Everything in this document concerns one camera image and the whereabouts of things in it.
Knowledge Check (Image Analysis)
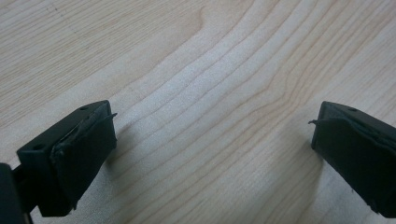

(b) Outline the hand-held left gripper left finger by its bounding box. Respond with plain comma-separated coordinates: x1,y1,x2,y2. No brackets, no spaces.
16,99,119,217

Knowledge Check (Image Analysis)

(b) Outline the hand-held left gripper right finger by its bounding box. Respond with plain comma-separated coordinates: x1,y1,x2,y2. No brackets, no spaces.
307,100,396,219

